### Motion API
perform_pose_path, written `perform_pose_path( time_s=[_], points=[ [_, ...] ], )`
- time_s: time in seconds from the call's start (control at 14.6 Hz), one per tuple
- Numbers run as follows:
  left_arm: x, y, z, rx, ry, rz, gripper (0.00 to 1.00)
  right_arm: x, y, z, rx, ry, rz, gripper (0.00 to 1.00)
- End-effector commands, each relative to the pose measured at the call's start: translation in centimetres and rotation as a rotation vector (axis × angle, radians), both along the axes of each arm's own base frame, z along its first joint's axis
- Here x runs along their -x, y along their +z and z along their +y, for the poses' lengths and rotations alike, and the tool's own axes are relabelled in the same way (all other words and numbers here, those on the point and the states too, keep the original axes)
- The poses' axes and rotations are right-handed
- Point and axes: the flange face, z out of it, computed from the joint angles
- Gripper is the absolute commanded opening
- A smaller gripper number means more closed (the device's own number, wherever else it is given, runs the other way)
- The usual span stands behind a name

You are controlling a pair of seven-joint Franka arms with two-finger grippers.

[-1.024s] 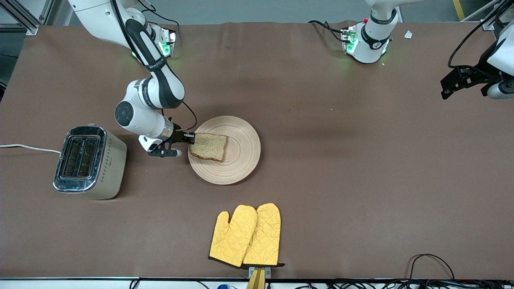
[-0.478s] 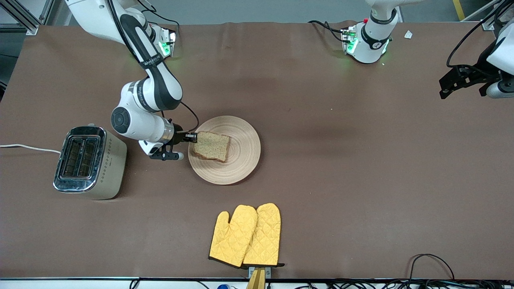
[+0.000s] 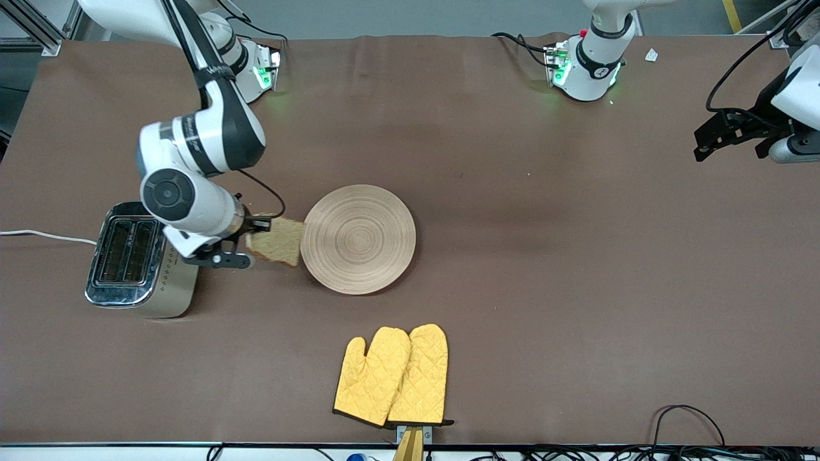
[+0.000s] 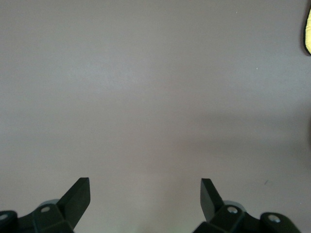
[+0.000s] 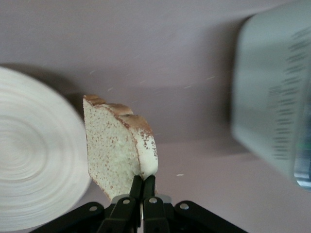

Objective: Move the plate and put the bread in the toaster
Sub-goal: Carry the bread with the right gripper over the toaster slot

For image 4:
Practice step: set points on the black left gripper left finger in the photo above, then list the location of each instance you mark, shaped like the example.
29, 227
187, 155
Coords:
60, 216

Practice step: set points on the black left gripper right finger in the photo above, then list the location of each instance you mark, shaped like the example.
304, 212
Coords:
228, 216

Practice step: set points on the brown table cover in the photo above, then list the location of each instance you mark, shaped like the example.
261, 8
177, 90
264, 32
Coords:
145, 85

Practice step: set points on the yellow quilted oven mitt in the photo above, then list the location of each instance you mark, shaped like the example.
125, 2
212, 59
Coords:
308, 31

